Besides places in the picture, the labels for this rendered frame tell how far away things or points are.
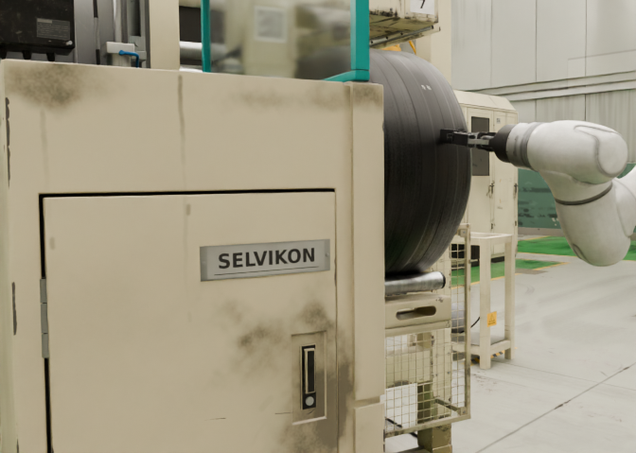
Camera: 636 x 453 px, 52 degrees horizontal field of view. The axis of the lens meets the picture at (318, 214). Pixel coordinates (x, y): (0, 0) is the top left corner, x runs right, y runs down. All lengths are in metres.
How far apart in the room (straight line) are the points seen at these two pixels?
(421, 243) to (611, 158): 0.54
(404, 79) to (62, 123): 1.01
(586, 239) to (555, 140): 0.20
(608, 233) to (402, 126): 0.47
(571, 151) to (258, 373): 0.68
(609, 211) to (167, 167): 0.82
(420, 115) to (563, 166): 0.41
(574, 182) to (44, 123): 0.86
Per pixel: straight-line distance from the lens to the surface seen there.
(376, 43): 2.16
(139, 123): 0.66
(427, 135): 1.47
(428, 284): 1.66
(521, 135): 1.26
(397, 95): 1.48
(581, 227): 1.25
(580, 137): 1.17
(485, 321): 4.14
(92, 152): 0.65
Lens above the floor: 1.16
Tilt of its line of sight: 3 degrees down
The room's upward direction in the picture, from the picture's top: 1 degrees counter-clockwise
